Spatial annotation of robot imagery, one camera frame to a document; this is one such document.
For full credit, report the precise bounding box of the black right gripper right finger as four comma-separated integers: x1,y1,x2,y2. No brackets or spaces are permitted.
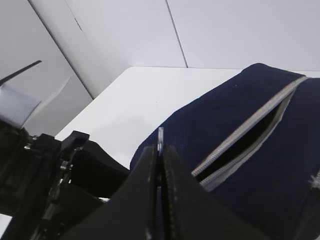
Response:
162,145,260,240

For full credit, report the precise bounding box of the navy insulated lunch bag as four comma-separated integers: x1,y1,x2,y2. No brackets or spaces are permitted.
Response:
129,62,320,240

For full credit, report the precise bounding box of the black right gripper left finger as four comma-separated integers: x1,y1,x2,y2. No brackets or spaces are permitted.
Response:
61,145,158,240

